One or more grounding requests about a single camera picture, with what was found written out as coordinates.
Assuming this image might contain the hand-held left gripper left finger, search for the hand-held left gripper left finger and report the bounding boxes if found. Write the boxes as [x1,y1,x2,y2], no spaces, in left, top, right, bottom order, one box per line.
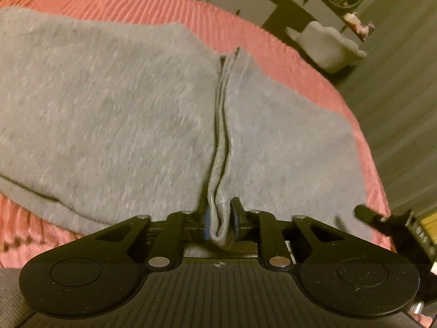
[91,208,211,270]

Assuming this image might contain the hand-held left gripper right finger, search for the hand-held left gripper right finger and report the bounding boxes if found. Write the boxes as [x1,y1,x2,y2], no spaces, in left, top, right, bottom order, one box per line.
[229,197,342,271]

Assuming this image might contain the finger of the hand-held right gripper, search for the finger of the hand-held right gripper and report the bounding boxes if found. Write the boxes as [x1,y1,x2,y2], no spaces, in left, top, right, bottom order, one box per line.
[354,204,391,228]

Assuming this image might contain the grey pants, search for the grey pants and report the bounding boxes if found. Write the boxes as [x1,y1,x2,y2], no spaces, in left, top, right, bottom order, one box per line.
[0,6,373,259]

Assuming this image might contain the yellow furniture piece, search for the yellow furniture piece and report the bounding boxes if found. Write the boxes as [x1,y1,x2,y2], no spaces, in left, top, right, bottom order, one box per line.
[418,212,437,238]

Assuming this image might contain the white upholstered chair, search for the white upholstered chair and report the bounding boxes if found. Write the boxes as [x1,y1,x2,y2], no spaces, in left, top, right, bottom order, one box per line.
[284,20,368,74]

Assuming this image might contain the pink and white figurine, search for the pink and white figurine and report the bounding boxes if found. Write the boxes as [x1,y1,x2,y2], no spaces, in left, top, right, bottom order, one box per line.
[342,12,375,39]

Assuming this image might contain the grey drawer cabinet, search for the grey drawer cabinet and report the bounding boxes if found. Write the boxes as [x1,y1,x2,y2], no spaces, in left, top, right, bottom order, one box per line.
[197,0,279,28]

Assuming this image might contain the black desk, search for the black desk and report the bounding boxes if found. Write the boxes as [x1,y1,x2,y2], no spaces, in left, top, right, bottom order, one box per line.
[263,0,364,43]

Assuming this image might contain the pink ribbed blanket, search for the pink ribbed blanket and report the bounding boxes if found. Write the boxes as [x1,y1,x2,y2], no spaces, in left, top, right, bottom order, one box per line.
[0,0,392,270]

